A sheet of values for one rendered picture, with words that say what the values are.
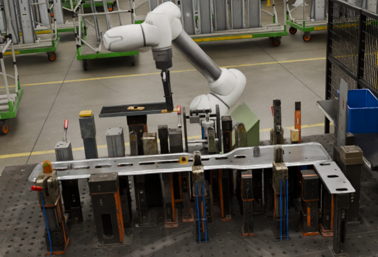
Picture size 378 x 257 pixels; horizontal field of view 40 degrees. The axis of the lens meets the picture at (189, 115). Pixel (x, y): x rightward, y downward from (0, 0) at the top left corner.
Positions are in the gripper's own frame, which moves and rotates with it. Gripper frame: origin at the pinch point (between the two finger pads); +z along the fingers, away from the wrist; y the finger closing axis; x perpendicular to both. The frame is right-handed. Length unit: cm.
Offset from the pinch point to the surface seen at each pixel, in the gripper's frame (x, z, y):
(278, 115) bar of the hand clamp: 50, 17, -14
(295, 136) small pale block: 57, 27, -10
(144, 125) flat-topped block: -17.4, 18.5, -24.5
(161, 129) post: -7.6, 17.8, -14.3
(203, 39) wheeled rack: -1, 104, -668
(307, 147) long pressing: 62, 31, -5
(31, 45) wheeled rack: -303, 80, -666
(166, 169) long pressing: -4.3, 27.4, 12.6
